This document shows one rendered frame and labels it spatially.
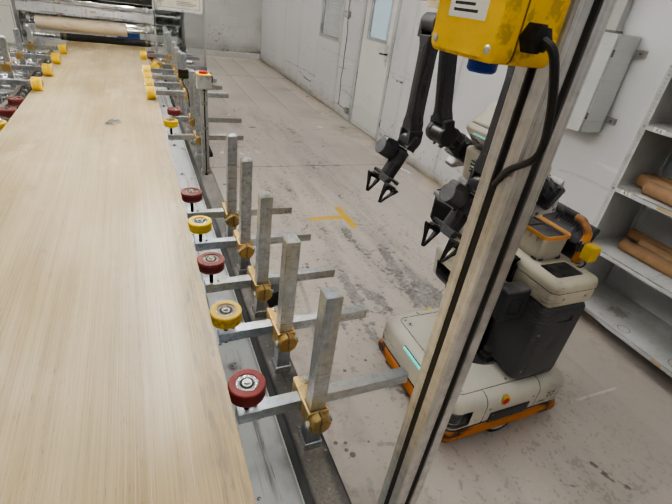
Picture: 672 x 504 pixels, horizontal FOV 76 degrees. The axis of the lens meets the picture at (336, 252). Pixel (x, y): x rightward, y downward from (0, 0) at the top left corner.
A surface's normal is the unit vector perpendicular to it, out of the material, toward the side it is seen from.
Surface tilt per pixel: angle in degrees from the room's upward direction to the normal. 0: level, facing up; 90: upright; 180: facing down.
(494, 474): 0
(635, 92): 90
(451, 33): 90
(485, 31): 90
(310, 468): 0
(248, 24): 90
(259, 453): 0
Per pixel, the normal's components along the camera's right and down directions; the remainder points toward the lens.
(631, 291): -0.92, 0.10
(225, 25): 0.38, 0.51
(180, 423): 0.13, -0.85
